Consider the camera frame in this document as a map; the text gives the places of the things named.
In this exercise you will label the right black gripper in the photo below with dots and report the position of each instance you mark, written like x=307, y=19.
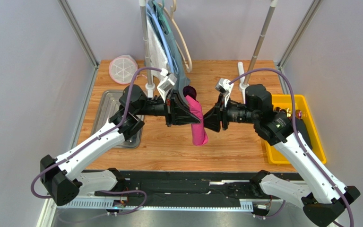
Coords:
x=223, y=114

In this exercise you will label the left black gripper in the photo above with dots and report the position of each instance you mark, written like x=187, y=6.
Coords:
x=177, y=112

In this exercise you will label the purple metal spoon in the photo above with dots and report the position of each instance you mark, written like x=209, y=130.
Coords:
x=190, y=91

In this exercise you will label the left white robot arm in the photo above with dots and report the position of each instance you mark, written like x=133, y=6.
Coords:
x=64, y=178

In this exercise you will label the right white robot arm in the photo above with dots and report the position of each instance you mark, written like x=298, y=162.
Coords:
x=323, y=198

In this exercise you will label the blue grey hanging cloth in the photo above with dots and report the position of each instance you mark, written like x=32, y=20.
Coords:
x=183, y=80

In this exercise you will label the left rack pole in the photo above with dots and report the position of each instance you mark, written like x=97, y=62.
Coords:
x=150, y=86

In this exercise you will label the rack pole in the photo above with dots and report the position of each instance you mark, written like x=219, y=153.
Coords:
x=150, y=86
x=244, y=81

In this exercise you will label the right rack pole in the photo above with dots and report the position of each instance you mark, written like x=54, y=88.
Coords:
x=244, y=81

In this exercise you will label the white lace cloth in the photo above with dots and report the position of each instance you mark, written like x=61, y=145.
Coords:
x=158, y=57

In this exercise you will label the yellow plastic bin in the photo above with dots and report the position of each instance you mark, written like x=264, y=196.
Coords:
x=305, y=126

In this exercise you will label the silver metal tray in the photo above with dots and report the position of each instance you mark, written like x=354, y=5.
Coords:
x=109, y=105

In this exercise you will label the pink white mesh basket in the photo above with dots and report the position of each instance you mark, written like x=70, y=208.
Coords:
x=122, y=69

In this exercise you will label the blue clothes hanger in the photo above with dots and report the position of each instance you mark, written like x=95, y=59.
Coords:
x=162, y=31

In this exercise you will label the pink gold utensil in bin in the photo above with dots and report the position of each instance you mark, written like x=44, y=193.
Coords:
x=299, y=114

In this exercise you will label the beige clothes hanger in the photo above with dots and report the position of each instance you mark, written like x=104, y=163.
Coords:
x=183, y=48

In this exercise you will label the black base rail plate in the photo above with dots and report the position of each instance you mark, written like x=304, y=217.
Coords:
x=182, y=190

